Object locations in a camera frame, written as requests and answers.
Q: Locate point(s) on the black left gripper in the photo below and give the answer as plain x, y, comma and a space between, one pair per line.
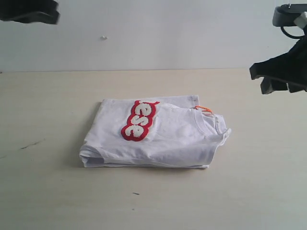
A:
29, 11

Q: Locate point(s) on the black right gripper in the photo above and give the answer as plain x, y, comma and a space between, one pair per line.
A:
278, 72

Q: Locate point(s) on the white t-shirt red lettering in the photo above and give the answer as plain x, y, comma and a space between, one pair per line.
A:
153, 132

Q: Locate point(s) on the orange size tag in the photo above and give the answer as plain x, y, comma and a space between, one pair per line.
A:
203, 109

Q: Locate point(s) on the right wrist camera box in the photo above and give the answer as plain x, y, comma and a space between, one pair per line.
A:
285, 15

